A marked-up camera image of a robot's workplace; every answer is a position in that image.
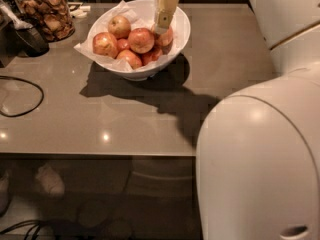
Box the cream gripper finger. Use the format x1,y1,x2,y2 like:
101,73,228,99
154,0,179,35

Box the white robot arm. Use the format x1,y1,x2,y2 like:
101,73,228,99
196,0,320,240

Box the white bowl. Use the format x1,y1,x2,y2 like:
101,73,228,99
87,0,191,82

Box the small apple middle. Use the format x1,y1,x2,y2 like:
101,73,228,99
117,39,130,52

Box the small white items behind bowl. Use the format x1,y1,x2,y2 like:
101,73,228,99
69,4,91,18

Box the glass jar of dried chips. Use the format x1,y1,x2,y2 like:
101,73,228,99
15,0,75,42

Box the white shoe under table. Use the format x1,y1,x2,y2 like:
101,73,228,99
35,164,65,198

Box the black appliance with silver handle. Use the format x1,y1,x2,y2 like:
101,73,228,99
0,0,49,68

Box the black cable on table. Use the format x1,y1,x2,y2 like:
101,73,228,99
0,75,45,119

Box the black cables on floor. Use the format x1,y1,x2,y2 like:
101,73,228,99
0,219,54,240

